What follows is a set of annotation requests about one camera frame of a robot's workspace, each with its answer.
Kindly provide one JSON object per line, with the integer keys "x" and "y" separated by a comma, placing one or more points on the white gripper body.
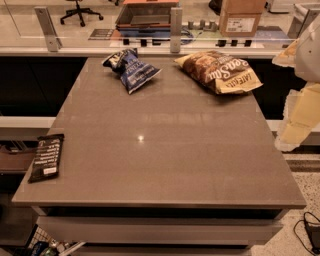
{"x": 308, "y": 55}

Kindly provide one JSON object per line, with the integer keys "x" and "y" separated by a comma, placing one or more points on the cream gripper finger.
{"x": 300, "y": 115}
{"x": 287, "y": 57}

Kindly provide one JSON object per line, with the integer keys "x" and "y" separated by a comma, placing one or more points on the blue potato chip bag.
{"x": 133, "y": 72}

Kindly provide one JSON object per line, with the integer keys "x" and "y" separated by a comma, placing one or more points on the brown yellow chip bag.
{"x": 219, "y": 72}

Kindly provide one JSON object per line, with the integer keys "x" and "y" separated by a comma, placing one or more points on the black rxbar chocolate wrapper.
{"x": 47, "y": 158}

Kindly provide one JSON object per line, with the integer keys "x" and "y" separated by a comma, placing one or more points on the cardboard box with label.
{"x": 240, "y": 17}

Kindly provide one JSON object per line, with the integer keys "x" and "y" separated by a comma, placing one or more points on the grey plastic bin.
{"x": 145, "y": 14}

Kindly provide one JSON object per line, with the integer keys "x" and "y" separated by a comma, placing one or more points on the black office chair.
{"x": 79, "y": 11}

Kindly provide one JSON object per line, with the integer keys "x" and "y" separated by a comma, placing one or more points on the right metal glass bracket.
{"x": 304, "y": 14}

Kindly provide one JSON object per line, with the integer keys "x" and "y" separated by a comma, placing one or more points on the metal glass bracket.
{"x": 51, "y": 38}
{"x": 175, "y": 29}
{"x": 304, "y": 14}

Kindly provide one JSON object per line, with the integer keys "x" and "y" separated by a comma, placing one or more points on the middle metal glass bracket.
{"x": 175, "y": 29}

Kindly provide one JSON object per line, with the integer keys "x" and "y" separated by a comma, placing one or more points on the left metal glass bracket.
{"x": 51, "y": 38}

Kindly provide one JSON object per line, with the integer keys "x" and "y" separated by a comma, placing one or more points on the wire basket with items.
{"x": 40, "y": 243}

